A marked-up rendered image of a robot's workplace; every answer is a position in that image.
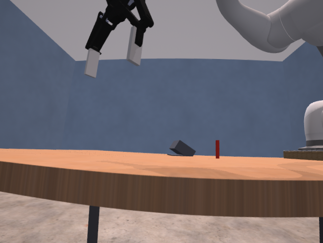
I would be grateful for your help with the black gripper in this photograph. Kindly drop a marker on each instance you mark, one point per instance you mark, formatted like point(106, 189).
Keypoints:
point(116, 12)

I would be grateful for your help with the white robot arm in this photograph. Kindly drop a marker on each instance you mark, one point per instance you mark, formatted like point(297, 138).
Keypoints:
point(273, 33)

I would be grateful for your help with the grey square panel with hole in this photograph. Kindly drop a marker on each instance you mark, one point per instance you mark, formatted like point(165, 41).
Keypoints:
point(181, 149)

